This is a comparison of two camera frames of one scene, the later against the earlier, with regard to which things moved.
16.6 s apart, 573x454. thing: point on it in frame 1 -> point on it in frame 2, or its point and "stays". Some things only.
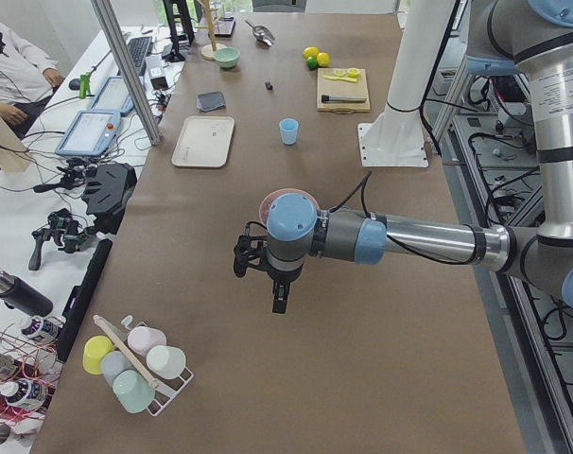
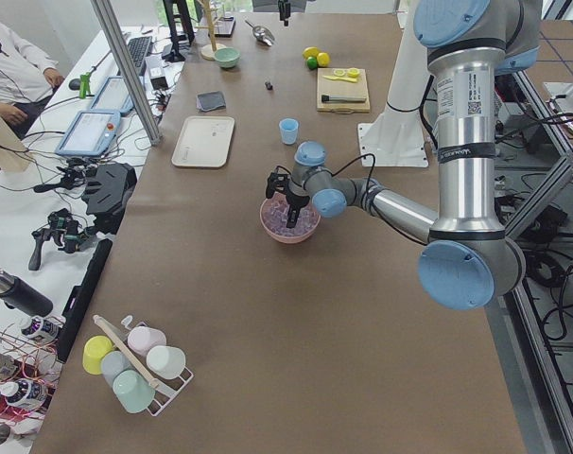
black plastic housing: [108, 189] stays
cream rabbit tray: [204, 142] stays
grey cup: [112, 363] stays
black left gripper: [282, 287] -> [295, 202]
